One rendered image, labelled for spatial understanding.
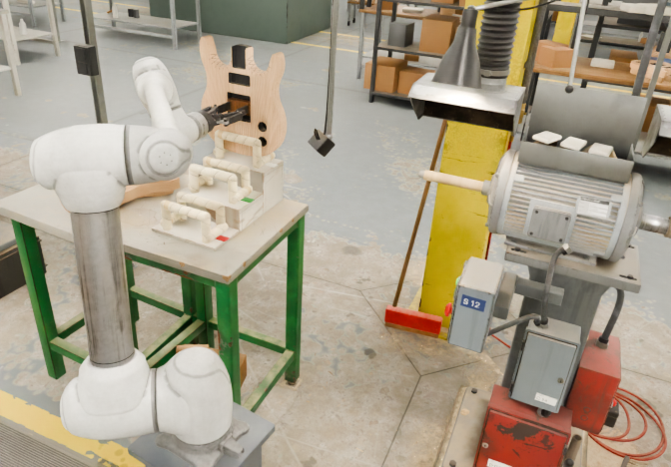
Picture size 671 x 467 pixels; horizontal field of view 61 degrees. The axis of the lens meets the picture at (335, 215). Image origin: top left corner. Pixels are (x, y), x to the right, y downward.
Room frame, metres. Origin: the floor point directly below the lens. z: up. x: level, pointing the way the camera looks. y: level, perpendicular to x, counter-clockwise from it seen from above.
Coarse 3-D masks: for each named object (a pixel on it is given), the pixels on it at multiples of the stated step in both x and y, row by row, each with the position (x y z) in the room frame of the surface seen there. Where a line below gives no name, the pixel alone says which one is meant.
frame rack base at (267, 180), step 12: (228, 156) 2.04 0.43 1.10; (240, 156) 2.04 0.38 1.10; (216, 168) 1.98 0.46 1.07; (252, 168) 1.94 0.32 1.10; (264, 168) 1.94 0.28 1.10; (276, 168) 1.98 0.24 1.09; (216, 180) 1.98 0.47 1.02; (240, 180) 1.94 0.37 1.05; (252, 180) 1.92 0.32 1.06; (264, 180) 1.90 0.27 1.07; (276, 180) 1.98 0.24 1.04; (264, 192) 1.90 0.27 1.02; (276, 192) 1.98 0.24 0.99; (264, 204) 1.90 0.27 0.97; (276, 204) 1.98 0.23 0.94
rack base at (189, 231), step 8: (176, 224) 1.76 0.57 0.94; (184, 224) 1.77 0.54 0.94; (192, 224) 1.77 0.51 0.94; (200, 224) 1.78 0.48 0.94; (160, 232) 1.71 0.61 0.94; (168, 232) 1.70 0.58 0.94; (176, 232) 1.71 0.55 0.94; (184, 232) 1.71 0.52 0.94; (192, 232) 1.72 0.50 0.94; (200, 232) 1.72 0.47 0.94; (232, 232) 1.73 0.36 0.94; (184, 240) 1.67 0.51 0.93; (192, 240) 1.66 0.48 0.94; (200, 240) 1.66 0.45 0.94; (216, 240) 1.67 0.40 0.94; (208, 248) 1.63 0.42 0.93; (216, 248) 1.62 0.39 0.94
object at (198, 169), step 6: (192, 168) 1.86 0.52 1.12; (198, 168) 1.85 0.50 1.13; (204, 168) 1.85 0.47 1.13; (210, 168) 1.85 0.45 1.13; (204, 174) 1.84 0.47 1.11; (210, 174) 1.83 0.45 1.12; (216, 174) 1.82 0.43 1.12; (222, 174) 1.81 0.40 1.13; (228, 174) 1.81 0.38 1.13; (234, 174) 1.81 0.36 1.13; (222, 180) 1.81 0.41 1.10; (228, 180) 1.80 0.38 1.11
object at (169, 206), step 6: (162, 204) 1.72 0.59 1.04; (168, 204) 1.71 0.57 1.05; (174, 204) 1.71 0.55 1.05; (168, 210) 1.71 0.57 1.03; (174, 210) 1.69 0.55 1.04; (180, 210) 1.68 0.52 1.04; (186, 210) 1.68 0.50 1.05; (192, 210) 1.67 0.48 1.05; (198, 210) 1.68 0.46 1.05; (186, 216) 1.68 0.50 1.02; (192, 216) 1.66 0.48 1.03; (198, 216) 1.65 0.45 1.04; (204, 216) 1.65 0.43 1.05
